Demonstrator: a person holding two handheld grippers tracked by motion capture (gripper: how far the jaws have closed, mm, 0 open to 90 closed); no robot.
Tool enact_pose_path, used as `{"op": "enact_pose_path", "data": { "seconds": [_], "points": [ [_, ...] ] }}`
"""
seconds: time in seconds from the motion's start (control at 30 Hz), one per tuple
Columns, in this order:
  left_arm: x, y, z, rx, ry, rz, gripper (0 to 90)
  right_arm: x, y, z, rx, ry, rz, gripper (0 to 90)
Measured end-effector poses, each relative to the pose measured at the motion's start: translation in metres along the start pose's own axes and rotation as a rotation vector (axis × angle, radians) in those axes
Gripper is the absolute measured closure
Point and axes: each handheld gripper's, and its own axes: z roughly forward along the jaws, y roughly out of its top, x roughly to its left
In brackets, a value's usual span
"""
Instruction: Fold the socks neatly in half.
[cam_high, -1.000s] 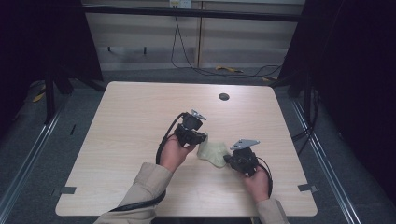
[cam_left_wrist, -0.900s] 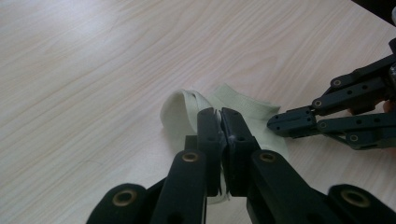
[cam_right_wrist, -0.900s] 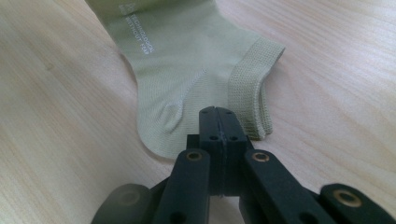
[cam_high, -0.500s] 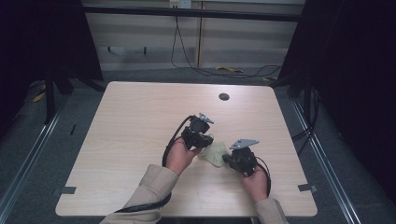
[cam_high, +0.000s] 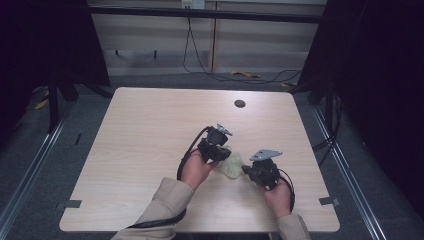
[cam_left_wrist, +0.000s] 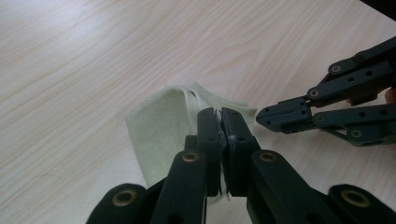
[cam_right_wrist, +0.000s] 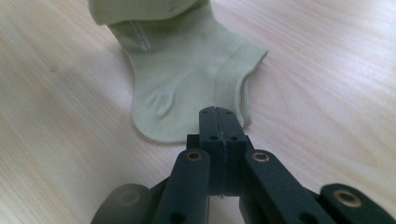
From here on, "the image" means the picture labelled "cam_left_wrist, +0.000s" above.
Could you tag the pale green cloth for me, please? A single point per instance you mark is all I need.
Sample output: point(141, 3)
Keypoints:
point(158, 130)

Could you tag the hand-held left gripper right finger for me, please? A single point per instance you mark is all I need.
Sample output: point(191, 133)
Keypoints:
point(239, 140)

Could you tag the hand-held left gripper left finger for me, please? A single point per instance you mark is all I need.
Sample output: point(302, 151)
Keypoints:
point(209, 140)

